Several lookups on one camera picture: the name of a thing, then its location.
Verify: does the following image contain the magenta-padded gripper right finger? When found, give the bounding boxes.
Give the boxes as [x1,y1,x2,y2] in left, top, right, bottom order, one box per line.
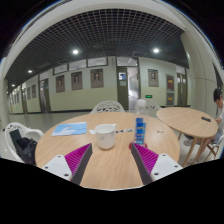
[130,142,184,186]

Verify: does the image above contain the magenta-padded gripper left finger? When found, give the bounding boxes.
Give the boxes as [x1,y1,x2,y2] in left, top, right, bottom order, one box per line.
[42,143,94,186]

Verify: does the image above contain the clear blue-label water bottle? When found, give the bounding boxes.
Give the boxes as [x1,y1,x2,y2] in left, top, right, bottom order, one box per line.
[134,98,148,146]

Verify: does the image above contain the light blue paper booklet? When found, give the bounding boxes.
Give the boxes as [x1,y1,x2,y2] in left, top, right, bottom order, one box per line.
[51,121,88,137]

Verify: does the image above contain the white cup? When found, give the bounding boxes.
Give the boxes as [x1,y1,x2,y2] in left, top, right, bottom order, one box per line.
[94,123,118,150]

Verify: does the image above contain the white lattice-back chair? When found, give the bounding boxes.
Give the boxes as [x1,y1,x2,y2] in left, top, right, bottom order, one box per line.
[90,100,125,115]
[134,99,162,118]

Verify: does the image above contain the black bag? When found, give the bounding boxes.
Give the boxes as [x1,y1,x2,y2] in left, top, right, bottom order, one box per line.
[9,129,38,166]

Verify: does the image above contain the round wooden side table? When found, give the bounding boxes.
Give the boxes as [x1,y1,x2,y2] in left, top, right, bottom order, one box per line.
[155,106,219,168]

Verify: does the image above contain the white plastic armchair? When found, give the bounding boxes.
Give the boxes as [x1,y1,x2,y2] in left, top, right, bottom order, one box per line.
[3,121,44,164]

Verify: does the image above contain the chair with wooden legs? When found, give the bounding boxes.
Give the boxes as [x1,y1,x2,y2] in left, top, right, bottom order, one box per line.
[203,134,224,163]

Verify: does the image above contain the person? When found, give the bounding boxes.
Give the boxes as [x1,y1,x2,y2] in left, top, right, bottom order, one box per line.
[183,87,224,148]

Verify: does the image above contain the ceiling lights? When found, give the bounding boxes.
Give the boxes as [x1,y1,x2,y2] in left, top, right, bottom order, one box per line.
[10,47,161,88]

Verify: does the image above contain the framed wall pictures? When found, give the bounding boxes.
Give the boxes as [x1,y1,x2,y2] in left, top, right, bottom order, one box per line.
[8,68,193,106]

